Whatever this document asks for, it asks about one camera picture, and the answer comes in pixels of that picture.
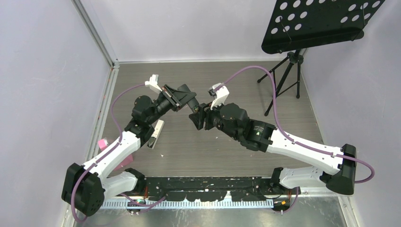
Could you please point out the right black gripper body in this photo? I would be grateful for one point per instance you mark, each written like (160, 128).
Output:
(210, 115)

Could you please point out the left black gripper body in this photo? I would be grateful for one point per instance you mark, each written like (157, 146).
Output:
(176, 104)

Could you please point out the black remote control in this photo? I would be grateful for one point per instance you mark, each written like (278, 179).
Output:
(194, 106)

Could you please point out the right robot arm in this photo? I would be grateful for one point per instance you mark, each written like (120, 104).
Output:
(330, 167)

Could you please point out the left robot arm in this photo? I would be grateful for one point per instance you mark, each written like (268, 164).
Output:
(88, 185)

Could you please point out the white silver prism bar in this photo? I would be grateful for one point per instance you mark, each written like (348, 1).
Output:
(155, 135)

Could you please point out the pink metronome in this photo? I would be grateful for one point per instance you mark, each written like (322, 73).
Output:
(104, 144)

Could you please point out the black tripod stand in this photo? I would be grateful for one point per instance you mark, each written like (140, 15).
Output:
(293, 59)

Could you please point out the black perforated music stand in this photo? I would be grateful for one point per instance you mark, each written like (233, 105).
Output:
(299, 24)

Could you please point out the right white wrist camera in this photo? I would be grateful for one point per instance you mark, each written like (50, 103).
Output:
(219, 93)

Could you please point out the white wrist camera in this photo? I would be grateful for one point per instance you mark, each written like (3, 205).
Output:
(152, 84)
(219, 93)

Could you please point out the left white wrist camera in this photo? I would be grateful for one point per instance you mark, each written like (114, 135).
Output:
(152, 84)

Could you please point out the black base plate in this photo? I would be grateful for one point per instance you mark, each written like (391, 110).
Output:
(206, 189)

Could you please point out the white slotted cable duct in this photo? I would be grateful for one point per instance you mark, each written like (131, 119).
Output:
(224, 204)

